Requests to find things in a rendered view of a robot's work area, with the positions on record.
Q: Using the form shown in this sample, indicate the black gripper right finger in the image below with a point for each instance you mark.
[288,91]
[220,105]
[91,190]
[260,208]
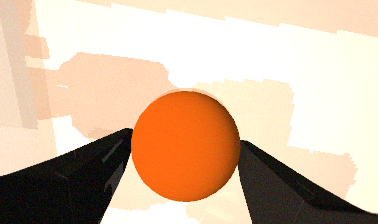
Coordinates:
[277,194]

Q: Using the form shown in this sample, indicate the orange ball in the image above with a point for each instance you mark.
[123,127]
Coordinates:
[185,146]

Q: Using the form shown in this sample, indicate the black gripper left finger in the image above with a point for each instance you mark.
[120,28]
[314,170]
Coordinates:
[73,188]

